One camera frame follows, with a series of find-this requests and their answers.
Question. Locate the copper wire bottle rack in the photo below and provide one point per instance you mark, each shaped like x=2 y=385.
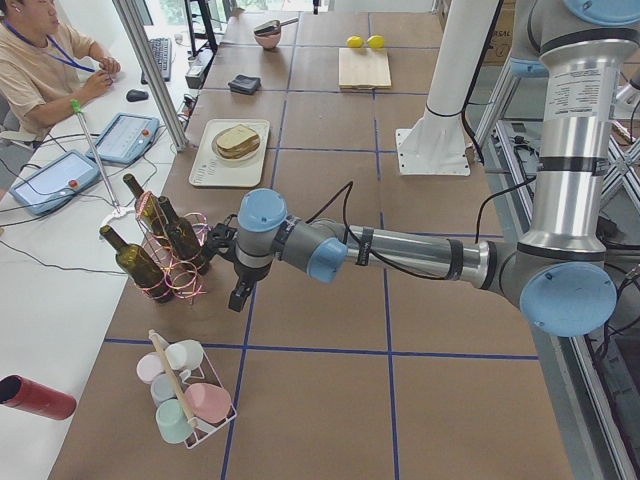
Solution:
x=182 y=277

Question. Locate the pale pink cup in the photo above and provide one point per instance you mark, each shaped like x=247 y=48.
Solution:
x=149 y=367

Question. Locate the red cylinder bottle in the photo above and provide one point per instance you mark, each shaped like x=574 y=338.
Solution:
x=27 y=395

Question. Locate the teach pendant near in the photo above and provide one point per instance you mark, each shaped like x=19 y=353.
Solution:
x=55 y=184

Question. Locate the dark wine bottle lower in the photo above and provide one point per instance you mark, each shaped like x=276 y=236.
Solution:
x=182 y=237

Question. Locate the metal rod green tip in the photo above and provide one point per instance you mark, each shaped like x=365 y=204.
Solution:
x=119 y=211

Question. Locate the bread slice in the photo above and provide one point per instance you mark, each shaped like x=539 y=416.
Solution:
x=237 y=151
x=236 y=137

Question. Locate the yellow lemon near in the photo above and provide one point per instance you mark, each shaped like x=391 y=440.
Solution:
x=355 y=42

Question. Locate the teach pendant far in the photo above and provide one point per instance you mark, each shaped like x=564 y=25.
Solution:
x=126 y=138

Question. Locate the black keyboard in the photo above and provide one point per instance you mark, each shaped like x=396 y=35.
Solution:
x=161 y=49

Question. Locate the bread slice on plate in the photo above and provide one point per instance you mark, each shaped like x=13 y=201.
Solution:
x=237 y=151

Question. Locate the seated person beige shirt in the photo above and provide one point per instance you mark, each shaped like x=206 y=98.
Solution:
x=46 y=64

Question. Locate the teach pendant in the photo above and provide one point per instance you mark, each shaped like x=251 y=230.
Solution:
x=55 y=184
x=126 y=138

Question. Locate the dark wine bottle upper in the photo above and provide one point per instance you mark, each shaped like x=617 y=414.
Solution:
x=139 y=265

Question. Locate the grey cup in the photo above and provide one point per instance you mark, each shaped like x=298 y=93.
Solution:
x=161 y=389

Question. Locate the pink bowl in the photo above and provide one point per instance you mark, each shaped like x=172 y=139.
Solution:
x=268 y=40

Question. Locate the aluminium frame post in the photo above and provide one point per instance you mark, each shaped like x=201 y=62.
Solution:
x=133 y=26

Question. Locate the white round plate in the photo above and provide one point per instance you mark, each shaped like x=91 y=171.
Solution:
x=215 y=150

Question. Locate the dark wine bottle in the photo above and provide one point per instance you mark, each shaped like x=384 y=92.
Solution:
x=182 y=237
x=139 y=265
x=147 y=209

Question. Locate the wooden cutting board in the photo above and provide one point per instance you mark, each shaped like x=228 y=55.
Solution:
x=363 y=68

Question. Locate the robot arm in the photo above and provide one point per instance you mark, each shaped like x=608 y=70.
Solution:
x=554 y=274

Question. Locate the black computer mouse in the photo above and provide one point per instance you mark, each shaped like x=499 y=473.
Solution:
x=135 y=95

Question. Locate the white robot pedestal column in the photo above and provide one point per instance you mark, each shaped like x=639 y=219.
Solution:
x=435 y=145

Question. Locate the folded grey cloth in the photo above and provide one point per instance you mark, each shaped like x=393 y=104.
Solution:
x=244 y=84

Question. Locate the yellow lemon far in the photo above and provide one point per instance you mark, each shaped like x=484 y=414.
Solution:
x=376 y=42

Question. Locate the white cup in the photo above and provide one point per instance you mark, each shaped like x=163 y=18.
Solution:
x=186 y=354

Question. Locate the white wire cup rack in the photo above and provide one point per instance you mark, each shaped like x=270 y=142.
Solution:
x=181 y=380

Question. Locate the yellow lemon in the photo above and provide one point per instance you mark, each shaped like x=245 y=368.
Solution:
x=355 y=42
x=376 y=42

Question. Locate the metal scoop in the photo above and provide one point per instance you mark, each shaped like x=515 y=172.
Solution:
x=273 y=27

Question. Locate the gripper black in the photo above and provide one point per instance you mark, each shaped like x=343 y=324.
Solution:
x=246 y=273

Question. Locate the mint green cup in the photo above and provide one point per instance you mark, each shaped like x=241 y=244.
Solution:
x=172 y=423

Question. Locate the white bear serving tray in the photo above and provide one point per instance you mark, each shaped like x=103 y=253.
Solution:
x=210 y=170

